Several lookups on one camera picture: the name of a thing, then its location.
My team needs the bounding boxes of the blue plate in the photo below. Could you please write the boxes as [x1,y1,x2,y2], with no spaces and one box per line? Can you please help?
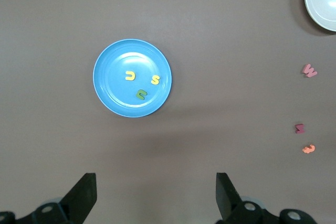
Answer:
[92,38,173,119]

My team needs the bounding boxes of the orange foam letter t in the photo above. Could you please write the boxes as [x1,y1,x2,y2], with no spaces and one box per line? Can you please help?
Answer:
[302,144,316,155]

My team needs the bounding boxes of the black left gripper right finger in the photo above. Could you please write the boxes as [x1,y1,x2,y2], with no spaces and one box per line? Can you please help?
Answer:
[215,173,316,224]

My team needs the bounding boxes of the pink foam letter w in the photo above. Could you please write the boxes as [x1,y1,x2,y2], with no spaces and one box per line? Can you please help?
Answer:
[301,63,318,78]

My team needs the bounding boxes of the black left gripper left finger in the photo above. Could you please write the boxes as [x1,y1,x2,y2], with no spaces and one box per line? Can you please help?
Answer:
[0,173,98,224]

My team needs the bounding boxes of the beige plate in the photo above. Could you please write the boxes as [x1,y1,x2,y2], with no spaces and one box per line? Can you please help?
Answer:
[304,0,336,32]

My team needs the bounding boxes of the brown table cover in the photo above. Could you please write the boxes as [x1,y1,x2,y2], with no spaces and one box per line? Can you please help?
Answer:
[0,0,336,224]

